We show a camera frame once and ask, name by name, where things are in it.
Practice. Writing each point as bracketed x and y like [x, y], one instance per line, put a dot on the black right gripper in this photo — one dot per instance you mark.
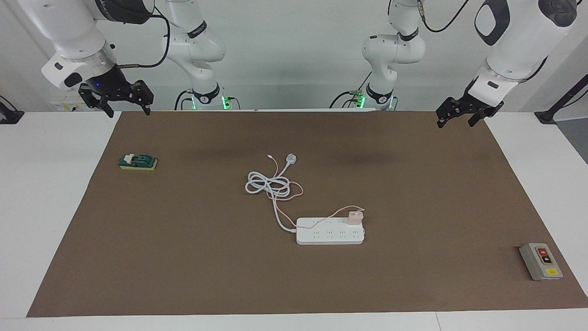
[115, 87]

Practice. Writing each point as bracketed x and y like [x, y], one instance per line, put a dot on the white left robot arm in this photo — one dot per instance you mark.
[519, 46]

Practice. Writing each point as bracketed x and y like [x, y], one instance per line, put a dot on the pink charger adapter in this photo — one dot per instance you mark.
[355, 217]

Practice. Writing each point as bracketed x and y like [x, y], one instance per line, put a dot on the brown table mat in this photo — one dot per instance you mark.
[183, 276]

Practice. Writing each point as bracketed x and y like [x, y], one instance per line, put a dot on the black clamp stand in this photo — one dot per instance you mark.
[549, 116]
[9, 116]

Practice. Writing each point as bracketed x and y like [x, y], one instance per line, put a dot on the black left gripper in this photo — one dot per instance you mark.
[468, 103]

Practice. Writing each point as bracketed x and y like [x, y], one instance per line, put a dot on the white power strip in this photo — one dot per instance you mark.
[330, 232]

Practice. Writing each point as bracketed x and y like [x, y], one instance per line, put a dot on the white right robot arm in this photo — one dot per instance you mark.
[69, 27]

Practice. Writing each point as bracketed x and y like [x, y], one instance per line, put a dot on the grey push-button switch box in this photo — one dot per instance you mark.
[542, 262]

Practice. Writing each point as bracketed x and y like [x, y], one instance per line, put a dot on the green knife switch yellow base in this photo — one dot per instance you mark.
[140, 162]

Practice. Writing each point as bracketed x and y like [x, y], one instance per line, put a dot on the white wall socket box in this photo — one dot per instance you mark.
[64, 106]

